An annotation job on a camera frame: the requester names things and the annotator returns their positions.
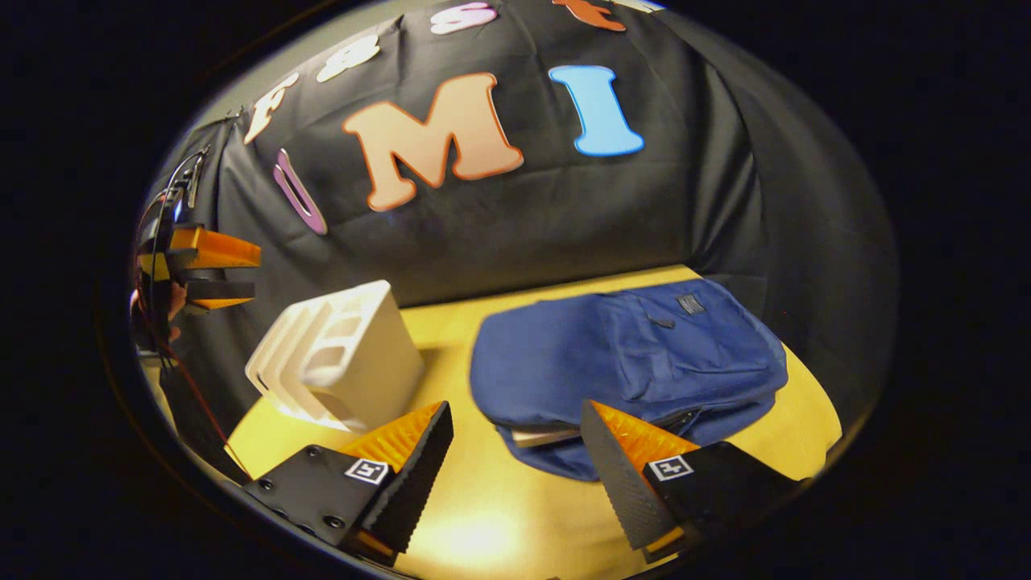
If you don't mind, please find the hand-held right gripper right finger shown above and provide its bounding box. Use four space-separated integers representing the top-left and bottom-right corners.
580 399 803 566

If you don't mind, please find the white bookshelf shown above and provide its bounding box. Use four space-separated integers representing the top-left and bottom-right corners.
245 280 426 434

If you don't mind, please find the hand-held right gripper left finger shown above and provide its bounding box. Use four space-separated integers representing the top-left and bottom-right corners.
242 400 455 566

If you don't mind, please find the pink book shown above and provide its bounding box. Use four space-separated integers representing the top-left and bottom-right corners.
511 427 583 450

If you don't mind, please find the blue schoolbag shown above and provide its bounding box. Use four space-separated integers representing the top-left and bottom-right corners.
470 278 789 483

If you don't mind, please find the black backdrop cloth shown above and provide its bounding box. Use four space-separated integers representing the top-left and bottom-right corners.
149 0 900 452

